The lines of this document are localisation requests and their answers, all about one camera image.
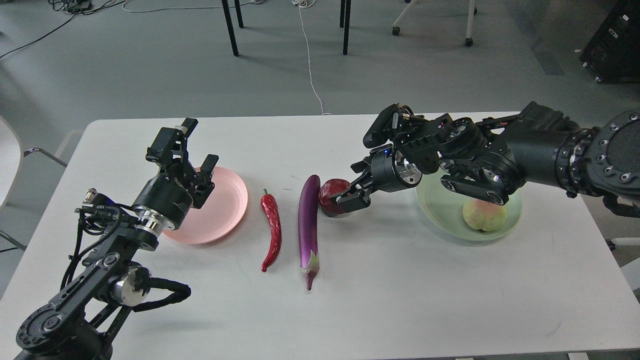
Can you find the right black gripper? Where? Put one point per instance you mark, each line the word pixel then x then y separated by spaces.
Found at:
pixel 384 169

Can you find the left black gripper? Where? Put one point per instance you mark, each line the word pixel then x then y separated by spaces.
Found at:
pixel 166 199

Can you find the red pomegranate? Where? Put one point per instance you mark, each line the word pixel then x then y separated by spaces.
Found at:
pixel 333 187

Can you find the purple eggplant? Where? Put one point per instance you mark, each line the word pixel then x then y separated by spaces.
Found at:
pixel 307 224

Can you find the red chili pepper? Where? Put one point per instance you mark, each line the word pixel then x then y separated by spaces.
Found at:
pixel 270 208

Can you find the green pink peach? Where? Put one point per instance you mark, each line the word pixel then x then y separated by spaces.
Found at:
pixel 483 216

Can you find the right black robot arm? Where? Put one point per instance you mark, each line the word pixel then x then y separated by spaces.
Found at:
pixel 491 159

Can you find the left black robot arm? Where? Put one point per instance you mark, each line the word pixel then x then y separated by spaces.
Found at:
pixel 103 285

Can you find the pink plate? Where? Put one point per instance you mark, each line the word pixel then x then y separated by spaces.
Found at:
pixel 220 214

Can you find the green plate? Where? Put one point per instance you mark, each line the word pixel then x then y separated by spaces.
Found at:
pixel 444 208

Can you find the white chair left edge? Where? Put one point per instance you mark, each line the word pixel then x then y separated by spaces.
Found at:
pixel 11 158

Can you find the black equipment case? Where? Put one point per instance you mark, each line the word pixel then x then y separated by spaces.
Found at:
pixel 613 53

